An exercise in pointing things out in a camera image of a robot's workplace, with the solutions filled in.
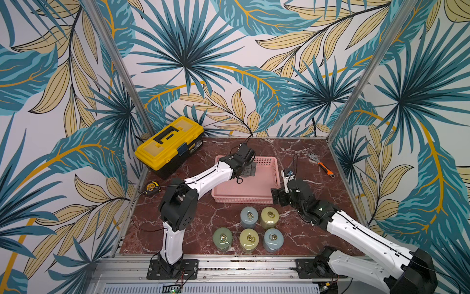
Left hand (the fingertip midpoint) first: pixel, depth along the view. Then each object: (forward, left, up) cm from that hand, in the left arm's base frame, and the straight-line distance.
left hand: (244, 168), depth 91 cm
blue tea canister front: (-32, -11, -3) cm, 35 cm away
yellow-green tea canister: (-23, -11, -3) cm, 26 cm away
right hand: (-12, -16, +4) cm, 21 cm away
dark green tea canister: (-33, +9, -3) cm, 34 cm away
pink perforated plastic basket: (-8, -6, -7) cm, 12 cm away
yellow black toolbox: (+9, +37, +5) cm, 38 cm away
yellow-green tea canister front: (-33, -2, -3) cm, 33 cm away
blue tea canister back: (-24, -2, -2) cm, 24 cm away
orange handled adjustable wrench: (+17, -41, -10) cm, 46 cm away
